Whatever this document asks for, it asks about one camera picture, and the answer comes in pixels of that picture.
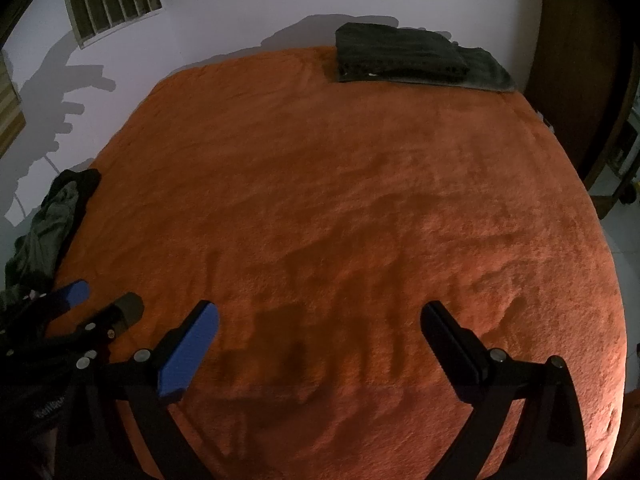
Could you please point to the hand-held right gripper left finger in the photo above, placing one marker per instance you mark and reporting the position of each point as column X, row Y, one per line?
column 192, row 350

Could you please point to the orange fleece blanket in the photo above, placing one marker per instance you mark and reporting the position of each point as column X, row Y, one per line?
column 325, row 210

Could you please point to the wooden window frame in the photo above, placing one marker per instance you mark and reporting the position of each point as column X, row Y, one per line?
column 7, row 110

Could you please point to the small white object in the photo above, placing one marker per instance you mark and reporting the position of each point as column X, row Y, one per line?
column 547, row 122

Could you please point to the grey folded garment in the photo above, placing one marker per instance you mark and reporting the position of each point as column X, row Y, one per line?
column 487, row 70

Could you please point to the dark wooden door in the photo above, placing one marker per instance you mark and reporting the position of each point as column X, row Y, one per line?
column 575, row 60

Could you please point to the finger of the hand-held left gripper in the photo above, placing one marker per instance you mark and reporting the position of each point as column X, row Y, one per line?
column 75, row 293
column 125, row 310

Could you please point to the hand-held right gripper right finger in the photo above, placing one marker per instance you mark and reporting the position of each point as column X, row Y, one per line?
column 447, row 355

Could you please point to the barred window vent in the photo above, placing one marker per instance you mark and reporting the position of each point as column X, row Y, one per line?
column 110, row 0

